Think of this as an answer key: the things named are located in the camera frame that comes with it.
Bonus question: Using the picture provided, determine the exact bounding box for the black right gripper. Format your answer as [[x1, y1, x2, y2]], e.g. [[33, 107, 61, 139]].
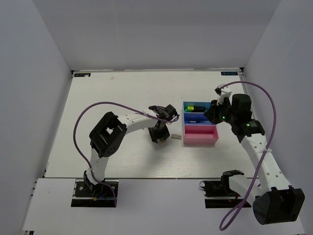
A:
[[203, 97, 237, 124]]

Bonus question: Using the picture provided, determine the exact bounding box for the green gel pen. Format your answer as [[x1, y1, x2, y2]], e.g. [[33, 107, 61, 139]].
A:
[[185, 120, 209, 123]]

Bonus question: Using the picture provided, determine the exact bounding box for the blue gel pen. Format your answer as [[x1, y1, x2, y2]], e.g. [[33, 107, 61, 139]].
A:
[[184, 120, 211, 124]]

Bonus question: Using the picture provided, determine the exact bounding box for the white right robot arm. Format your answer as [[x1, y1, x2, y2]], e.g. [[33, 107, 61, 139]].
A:
[[204, 94, 305, 225]]

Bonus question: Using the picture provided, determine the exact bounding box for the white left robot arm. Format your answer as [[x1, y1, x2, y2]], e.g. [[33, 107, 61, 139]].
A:
[[84, 104, 179, 195]]

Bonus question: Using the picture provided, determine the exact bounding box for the grey wrapped eraser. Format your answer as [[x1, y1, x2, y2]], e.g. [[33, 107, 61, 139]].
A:
[[171, 134, 181, 140]]

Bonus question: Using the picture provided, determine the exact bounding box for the three-compartment colour container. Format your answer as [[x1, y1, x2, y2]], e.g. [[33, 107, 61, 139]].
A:
[[181, 101, 219, 145]]

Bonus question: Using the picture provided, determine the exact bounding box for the right corner label sticker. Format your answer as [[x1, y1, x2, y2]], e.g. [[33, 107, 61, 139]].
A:
[[221, 71, 238, 76]]

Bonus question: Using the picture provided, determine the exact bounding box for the corner label sticker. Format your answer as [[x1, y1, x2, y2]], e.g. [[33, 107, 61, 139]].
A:
[[221, 71, 238, 76], [74, 73, 91, 77]]

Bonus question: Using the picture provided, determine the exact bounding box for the left corner label sticker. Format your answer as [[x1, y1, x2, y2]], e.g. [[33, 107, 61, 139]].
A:
[[74, 73, 91, 77]]

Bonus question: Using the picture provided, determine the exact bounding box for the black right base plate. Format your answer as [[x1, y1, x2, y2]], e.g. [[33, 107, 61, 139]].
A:
[[199, 181, 243, 209]]

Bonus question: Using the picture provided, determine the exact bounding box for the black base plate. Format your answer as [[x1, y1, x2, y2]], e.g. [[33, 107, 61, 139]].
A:
[[199, 181, 243, 209], [71, 181, 118, 208]]

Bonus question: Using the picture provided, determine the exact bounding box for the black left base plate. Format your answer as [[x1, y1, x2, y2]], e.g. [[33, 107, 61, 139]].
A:
[[71, 181, 118, 208]]

